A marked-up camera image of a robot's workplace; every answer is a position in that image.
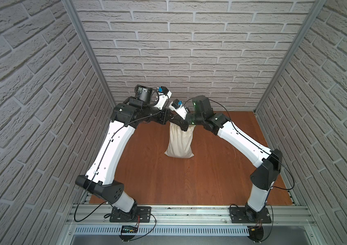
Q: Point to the cream cloth drawstring soil bag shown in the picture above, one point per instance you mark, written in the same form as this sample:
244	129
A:
180	142

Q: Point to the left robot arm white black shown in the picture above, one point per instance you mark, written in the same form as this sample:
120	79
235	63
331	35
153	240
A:
99	179

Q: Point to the white perforated vent strip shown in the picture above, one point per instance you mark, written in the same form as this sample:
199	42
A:
161	230

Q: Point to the right small electronics board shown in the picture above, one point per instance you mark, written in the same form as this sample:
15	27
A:
256	234

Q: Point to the right aluminium corner post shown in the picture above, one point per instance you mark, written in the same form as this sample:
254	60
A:
306	25

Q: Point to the left aluminium corner post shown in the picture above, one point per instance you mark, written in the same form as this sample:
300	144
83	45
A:
78	25

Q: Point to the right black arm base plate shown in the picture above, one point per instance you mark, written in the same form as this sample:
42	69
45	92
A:
246	215

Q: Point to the small electronics board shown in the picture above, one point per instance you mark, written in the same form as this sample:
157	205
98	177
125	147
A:
127	233
256	234

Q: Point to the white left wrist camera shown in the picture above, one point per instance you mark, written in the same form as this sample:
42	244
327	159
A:
164	94

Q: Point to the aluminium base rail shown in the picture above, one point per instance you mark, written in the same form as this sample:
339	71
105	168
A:
190	215

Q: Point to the left small electronics board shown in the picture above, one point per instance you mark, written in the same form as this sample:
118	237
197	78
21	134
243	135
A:
127	233

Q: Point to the aluminium corner post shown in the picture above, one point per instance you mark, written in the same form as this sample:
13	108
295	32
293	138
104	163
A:
306	25
78	25

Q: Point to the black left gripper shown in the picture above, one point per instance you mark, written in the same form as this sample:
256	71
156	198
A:
164	116

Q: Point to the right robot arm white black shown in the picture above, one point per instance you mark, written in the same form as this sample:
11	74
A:
266	161

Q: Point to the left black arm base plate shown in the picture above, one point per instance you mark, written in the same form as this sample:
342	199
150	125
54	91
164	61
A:
139	214

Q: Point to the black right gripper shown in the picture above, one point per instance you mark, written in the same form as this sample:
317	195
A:
187	123

